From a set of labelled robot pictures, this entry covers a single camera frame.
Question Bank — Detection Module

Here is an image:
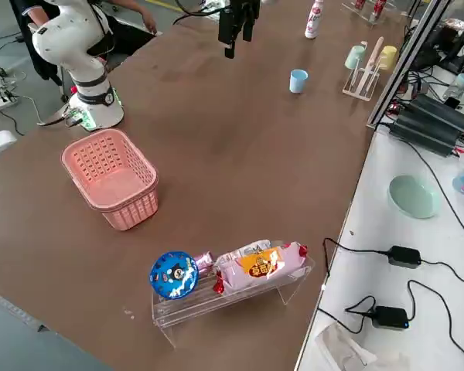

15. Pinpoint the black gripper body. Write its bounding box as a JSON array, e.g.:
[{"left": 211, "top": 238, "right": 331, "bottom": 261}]
[{"left": 223, "top": 0, "right": 262, "bottom": 20}]

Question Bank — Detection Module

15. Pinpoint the white juice bottle pink label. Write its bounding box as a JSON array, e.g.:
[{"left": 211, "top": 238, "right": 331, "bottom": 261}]
[{"left": 304, "top": 0, "right": 326, "bottom": 39}]

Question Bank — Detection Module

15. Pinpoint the blue ceramic cup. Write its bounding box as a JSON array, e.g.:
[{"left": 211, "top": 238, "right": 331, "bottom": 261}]
[{"left": 288, "top": 69, "right": 309, "bottom": 94}]

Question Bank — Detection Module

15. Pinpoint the mint green cup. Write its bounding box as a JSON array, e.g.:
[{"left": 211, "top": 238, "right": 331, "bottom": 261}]
[{"left": 344, "top": 45, "right": 367, "bottom": 71}]

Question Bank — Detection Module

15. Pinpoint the yellow cup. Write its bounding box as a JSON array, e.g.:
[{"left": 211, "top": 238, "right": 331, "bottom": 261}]
[{"left": 377, "top": 45, "right": 398, "bottom": 73}]

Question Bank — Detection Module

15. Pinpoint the clear plastic water bottle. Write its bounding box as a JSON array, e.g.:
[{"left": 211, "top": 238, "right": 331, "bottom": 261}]
[{"left": 442, "top": 72, "right": 464, "bottom": 102}]

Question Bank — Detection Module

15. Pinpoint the person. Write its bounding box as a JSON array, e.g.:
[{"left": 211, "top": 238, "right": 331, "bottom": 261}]
[{"left": 9, "top": 0, "right": 159, "bottom": 84}]

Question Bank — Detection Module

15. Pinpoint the clear acrylic can shelf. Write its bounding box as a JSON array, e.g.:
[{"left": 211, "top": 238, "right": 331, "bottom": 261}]
[{"left": 342, "top": 0, "right": 391, "bottom": 26}]

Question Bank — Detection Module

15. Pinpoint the green circuit board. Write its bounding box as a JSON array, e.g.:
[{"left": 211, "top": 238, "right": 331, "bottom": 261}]
[{"left": 63, "top": 107, "right": 96, "bottom": 131}]

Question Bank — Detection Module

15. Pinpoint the pink plastic basket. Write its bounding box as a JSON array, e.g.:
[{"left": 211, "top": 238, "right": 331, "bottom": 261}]
[{"left": 60, "top": 128, "right": 159, "bottom": 232}]

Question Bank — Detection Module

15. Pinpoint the black finned power supply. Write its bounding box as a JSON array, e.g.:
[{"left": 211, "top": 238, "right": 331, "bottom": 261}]
[
  {"left": 389, "top": 114, "right": 462, "bottom": 156},
  {"left": 409, "top": 92, "right": 464, "bottom": 133}
]

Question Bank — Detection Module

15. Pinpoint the white snack packet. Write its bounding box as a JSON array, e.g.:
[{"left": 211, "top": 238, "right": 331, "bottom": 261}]
[{"left": 234, "top": 238, "right": 285, "bottom": 259}]

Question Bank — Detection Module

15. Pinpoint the small purple snack packet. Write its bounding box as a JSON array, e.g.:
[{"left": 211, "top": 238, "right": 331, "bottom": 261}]
[{"left": 193, "top": 250, "right": 217, "bottom": 277}]

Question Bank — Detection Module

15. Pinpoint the green bowl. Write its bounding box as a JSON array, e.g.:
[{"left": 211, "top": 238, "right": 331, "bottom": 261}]
[{"left": 388, "top": 174, "right": 442, "bottom": 220}]

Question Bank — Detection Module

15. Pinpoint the pink snack bag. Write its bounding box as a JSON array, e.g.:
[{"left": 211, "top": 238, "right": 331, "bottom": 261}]
[{"left": 213, "top": 240, "right": 309, "bottom": 297}]

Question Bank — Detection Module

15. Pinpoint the white power strip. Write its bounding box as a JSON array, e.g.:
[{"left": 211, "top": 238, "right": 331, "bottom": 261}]
[{"left": 0, "top": 95, "right": 19, "bottom": 116}]

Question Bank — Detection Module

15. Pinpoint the blue round snack packet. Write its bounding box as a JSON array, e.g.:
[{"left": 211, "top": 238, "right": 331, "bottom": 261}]
[{"left": 148, "top": 250, "right": 200, "bottom": 301}]

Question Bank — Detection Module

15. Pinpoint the clear acrylic snack shelf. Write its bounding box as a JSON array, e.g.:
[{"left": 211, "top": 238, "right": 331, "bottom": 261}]
[{"left": 151, "top": 239, "right": 316, "bottom": 349}]

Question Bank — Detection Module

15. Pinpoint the black power adapter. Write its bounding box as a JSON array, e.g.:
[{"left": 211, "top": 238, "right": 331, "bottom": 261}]
[
  {"left": 387, "top": 245, "right": 422, "bottom": 270},
  {"left": 372, "top": 305, "right": 410, "bottom": 332}
]

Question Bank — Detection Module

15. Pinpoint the crumpled plastic wrap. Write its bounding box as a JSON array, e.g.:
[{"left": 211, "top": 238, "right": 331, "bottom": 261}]
[{"left": 316, "top": 320, "right": 411, "bottom": 371}]

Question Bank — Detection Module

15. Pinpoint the white wire cup rack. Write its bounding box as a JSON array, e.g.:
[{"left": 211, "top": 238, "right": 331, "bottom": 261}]
[{"left": 342, "top": 40, "right": 384, "bottom": 102}]

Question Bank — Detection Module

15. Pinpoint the aluminium frame post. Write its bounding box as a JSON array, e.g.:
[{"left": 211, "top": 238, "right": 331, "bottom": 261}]
[{"left": 366, "top": 0, "right": 452, "bottom": 134}]

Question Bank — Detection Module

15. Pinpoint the black adapter cable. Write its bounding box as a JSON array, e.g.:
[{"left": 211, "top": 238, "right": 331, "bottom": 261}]
[
  {"left": 407, "top": 280, "right": 464, "bottom": 371},
  {"left": 322, "top": 237, "right": 391, "bottom": 289}
]

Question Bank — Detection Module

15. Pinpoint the long black cable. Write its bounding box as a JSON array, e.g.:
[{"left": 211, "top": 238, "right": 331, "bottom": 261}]
[{"left": 404, "top": 141, "right": 464, "bottom": 248}]

